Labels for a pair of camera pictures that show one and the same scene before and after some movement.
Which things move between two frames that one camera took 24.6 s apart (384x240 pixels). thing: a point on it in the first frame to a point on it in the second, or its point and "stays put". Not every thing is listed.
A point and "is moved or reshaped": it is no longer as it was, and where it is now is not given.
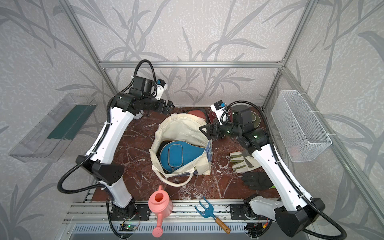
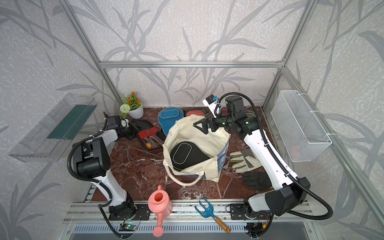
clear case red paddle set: x=199 y=112 stays put
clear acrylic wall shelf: x=52 y=133 stays put
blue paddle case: x=174 y=154 to x=167 y=116
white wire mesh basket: x=302 y=134 stays put
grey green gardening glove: x=241 y=162 stays put
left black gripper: x=162 y=108 to x=134 y=129
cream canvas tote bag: x=186 y=128 is moved or reshaped
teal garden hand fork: x=208 y=212 stays put
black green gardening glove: x=257 y=180 stays put
